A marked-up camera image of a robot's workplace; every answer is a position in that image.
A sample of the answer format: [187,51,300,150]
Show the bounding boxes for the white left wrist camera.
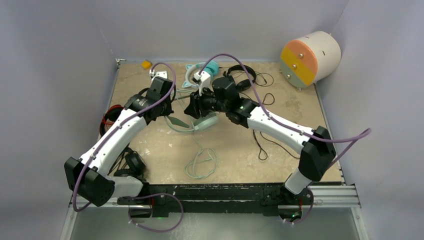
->
[149,69,168,84]

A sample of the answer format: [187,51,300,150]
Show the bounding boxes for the small yellow block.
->
[140,60,153,70]

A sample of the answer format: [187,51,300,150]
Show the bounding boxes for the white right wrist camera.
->
[193,70,212,96]

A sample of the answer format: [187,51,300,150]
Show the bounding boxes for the black blue gaming headphones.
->
[108,146,147,181]

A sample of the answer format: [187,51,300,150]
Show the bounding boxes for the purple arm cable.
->
[72,62,177,213]
[197,53,373,173]

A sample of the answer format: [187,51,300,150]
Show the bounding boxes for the red headphones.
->
[99,104,124,137]

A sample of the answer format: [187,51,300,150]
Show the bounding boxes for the teal cat ear headphones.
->
[181,60,220,89]

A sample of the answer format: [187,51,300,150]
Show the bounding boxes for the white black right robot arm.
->
[184,77,336,204]

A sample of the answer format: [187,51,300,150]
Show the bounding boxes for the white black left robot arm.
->
[64,76,176,212]

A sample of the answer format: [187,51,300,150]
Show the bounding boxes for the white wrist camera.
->
[193,70,212,96]
[149,69,168,84]

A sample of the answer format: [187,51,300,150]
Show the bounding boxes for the round pastel drawer box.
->
[280,31,342,89]

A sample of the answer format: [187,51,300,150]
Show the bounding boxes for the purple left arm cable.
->
[72,62,177,213]

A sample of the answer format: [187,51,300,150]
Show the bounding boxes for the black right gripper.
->
[184,85,229,120]

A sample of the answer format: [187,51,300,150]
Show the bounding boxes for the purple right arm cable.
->
[197,53,373,173]

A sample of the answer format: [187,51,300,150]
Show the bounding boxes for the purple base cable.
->
[128,193,185,233]

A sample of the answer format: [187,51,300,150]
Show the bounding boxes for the small black headphones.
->
[222,63,302,162]

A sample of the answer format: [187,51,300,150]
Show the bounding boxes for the mint green headphones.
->
[163,88,220,180]

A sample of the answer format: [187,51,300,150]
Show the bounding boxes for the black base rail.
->
[117,182,313,219]

